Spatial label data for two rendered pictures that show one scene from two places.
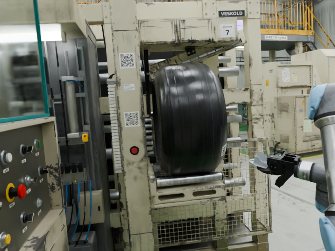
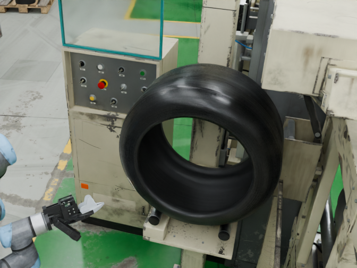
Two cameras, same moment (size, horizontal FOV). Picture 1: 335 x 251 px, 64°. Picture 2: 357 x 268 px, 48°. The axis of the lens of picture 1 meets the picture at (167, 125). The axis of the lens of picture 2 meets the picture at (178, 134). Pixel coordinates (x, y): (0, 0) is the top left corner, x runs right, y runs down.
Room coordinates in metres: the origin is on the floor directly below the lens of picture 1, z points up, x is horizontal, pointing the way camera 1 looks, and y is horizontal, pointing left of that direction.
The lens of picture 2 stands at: (1.80, -1.34, 2.03)
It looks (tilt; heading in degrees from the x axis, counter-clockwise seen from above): 32 degrees down; 109
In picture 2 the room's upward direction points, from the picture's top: 4 degrees clockwise
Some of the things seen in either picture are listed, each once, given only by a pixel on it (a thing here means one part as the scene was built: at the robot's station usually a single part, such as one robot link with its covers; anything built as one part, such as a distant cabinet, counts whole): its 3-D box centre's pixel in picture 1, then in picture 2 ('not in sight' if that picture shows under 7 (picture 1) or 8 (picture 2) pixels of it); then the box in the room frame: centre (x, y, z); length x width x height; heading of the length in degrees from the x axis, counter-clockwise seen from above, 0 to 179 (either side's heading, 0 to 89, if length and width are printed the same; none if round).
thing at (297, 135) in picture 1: (301, 124); not in sight; (5.65, -2.82, 0.62); 0.91 x 0.58 x 1.25; 110
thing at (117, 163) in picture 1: (115, 125); not in sight; (1.38, 0.26, 1.19); 0.05 x 0.04 x 0.48; 7
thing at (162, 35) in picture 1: (185, 35); (314, 29); (1.78, -0.16, 1.71); 0.61 x 0.25 x 0.15; 97
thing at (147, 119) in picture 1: (139, 140); (295, 159); (1.82, 0.20, 1.05); 0.20 x 0.15 x 0.30; 97
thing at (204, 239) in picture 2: (184, 190); (195, 217); (1.47, -0.07, 0.80); 0.37 x 0.36 x 0.02; 7
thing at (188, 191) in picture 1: (188, 191); (164, 204); (1.33, -0.08, 0.84); 0.36 x 0.09 x 0.06; 97
